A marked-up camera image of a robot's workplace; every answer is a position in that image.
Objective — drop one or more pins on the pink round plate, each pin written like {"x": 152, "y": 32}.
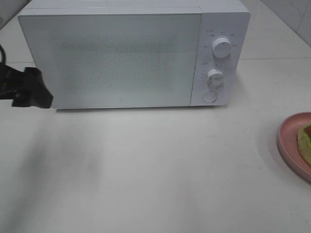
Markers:
{"x": 288, "y": 144}

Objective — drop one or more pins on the white upper power knob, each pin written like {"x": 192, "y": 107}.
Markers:
{"x": 221, "y": 46}

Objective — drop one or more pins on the white microwave oven body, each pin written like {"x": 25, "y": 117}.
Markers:
{"x": 218, "y": 18}

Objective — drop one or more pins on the round door release button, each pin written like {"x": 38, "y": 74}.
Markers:
{"x": 209, "y": 97}

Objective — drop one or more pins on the white microwave door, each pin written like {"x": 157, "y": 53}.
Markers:
{"x": 97, "y": 61}

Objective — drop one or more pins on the white timer knob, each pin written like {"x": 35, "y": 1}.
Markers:
{"x": 215, "y": 77}

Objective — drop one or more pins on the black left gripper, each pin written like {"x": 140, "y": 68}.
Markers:
{"x": 11, "y": 83}

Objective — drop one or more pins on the sandwich with lettuce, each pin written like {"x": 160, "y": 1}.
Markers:
{"x": 304, "y": 142}

